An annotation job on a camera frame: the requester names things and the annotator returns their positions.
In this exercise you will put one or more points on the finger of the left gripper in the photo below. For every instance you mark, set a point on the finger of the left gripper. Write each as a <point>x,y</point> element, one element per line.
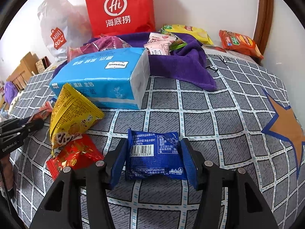
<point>27,128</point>
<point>12,124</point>

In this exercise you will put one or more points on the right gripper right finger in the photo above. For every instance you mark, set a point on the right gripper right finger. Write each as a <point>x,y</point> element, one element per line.
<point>246,206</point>

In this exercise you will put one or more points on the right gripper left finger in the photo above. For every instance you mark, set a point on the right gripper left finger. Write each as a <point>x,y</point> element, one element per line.
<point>61,206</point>

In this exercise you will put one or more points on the long pink candy bar wrapper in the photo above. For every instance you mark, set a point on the long pink candy bar wrapper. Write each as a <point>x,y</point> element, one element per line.
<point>43,112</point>

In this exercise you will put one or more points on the red gold candy packet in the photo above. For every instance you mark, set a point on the red gold candy packet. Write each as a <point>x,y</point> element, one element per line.
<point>78,154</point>

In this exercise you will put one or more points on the yellow triangular snack packet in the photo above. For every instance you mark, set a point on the yellow triangular snack packet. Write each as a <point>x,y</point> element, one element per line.
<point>72,115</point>

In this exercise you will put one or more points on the pink snack packet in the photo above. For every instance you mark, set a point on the pink snack packet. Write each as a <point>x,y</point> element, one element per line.
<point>75,52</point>

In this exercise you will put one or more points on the blue cookie packet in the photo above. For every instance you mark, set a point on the blue cookie packet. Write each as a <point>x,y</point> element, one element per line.
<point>151,154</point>

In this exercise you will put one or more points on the strawberry lychee jelly packet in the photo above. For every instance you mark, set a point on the strawberry lychee jelly packet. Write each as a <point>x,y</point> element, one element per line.
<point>157,37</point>

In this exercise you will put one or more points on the pale pink nougat packet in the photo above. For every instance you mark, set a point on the pale pink nougat packet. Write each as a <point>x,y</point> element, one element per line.
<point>158,47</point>

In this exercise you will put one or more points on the green triangular snack packet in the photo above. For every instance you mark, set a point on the green triangular snack packet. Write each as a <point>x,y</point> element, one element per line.
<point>177,44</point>

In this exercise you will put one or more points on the magenta snack packet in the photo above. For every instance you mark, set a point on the magenta snack packet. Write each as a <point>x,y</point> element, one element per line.
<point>109,43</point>

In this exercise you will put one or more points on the person's left hand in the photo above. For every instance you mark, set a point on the person's left hand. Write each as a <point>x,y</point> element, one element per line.
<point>8,172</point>

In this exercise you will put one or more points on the wooden headboard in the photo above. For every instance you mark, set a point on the wooden headboard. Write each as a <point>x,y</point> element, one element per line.
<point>25,70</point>

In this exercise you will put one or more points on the patterned gift box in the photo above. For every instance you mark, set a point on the patterned gift box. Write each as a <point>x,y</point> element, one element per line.
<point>42,64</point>

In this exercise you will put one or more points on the grey checked bed sheet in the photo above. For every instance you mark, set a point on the grey checked bed sheet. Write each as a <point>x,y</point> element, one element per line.
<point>225,126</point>

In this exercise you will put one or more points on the white Miniso plastic bag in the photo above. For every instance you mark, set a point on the white Miniso plastic bag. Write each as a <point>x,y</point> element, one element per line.
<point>62,26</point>

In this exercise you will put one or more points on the blue tissue pack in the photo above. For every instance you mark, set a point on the blue tissue pack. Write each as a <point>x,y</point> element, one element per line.
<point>112,79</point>

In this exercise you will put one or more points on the purple towel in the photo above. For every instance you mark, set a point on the purple towel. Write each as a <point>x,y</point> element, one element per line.
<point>186,64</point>

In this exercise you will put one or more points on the red paper shopping bag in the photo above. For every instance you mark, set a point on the red paper shopping bag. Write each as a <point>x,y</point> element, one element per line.
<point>117,17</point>

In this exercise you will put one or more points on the orange chips bag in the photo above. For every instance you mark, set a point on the orange chips bag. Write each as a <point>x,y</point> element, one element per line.
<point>240,43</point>

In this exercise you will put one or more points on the yellow chips bag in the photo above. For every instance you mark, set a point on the yellow chips bag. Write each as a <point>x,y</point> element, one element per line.
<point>198,33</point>

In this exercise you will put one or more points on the brown wooden door frame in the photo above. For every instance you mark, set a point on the brown wooden door frame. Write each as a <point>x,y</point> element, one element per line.
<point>263,23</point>

